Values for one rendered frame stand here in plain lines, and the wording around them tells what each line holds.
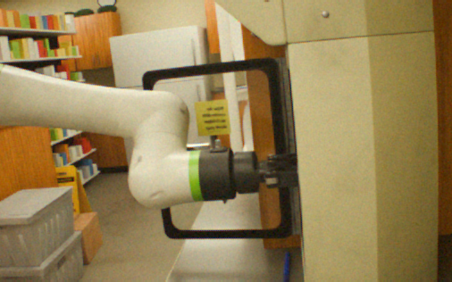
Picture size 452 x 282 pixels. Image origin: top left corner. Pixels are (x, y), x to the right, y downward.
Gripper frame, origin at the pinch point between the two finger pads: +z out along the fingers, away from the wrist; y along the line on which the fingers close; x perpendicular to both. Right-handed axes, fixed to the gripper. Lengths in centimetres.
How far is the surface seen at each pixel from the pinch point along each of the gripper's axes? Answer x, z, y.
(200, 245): 26, -35, 27
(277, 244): 24.6, -15.1, 23.0
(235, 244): 25.7, -25.7, 26.9
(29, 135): 21, -205, 233
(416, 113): -8.6, 10.4, -5.1
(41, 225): 65, -159, 152
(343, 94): -13.8, -2.4, -13.9
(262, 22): -24.7, -12.6, -13.9
